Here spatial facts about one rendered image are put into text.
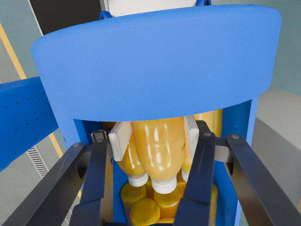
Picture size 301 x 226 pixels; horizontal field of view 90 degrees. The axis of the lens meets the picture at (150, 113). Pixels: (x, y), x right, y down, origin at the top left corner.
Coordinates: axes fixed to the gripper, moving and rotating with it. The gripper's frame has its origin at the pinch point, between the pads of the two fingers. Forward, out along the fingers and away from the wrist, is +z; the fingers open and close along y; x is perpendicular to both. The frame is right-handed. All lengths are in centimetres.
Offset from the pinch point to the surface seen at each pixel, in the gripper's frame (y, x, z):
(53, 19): -75, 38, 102
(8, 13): -121, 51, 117
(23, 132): -49, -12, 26
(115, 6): -8.7, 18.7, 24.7
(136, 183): -5.3, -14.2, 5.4
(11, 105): -51, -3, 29
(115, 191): -13.2, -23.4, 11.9
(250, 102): 13.1, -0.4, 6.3
